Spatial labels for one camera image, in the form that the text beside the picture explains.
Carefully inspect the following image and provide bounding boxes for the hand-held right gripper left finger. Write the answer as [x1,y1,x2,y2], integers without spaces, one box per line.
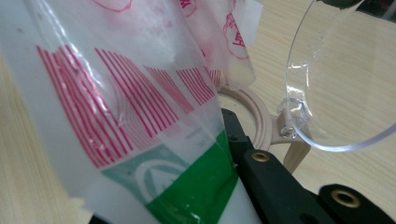
[88,214,108,224]

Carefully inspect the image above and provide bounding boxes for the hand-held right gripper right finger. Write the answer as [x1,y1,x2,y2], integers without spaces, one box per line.
[220,107,339,224]

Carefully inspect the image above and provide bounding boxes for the pink and white candy bag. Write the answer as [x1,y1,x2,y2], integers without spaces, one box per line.
[0,0,264,224]

